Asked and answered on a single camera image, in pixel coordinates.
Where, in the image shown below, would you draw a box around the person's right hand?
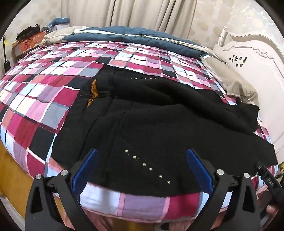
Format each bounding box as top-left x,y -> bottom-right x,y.
266,205 -> 280,221

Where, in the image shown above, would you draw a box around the black pants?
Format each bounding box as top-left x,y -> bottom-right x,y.
51,64 -> 278,198

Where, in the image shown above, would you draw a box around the plaid bed sheet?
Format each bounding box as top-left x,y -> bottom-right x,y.
0,41 -> 279,231

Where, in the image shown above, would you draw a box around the wooden bed frame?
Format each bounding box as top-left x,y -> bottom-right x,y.
0,142 -> 65,222

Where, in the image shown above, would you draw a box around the white carved headboard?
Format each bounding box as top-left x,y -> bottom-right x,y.
214,25 -> 284,165

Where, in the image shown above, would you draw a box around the cream curtain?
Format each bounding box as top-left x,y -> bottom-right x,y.
60,0 -> 198,34

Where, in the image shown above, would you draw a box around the blue and beige duvet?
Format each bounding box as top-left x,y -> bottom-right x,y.
40,26 -> 210,58

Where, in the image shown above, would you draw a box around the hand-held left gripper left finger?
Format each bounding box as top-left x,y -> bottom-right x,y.
25,149 -> 99,231

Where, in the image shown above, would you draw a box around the black handset with antenna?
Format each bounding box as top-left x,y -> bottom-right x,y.
2,35 -> 11,72

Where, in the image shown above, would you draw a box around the orange box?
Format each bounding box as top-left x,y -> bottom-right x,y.
12,31 -> 48,61

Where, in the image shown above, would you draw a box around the black bag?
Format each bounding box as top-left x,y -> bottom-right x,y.
17,25 -> 41,41

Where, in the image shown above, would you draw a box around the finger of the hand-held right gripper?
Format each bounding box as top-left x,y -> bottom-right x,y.
255,162 -> 284,201

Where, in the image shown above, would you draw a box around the beige pillow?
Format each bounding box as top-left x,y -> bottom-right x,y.
200,54 -> 260,106

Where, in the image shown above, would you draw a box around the blue cloth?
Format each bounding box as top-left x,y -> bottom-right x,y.
48,18 -> 70,28

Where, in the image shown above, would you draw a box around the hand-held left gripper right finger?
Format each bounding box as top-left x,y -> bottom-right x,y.
186,148 -> 264,231

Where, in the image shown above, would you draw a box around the dark headboard stickers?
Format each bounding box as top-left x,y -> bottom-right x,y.
230,54 -> 248,67

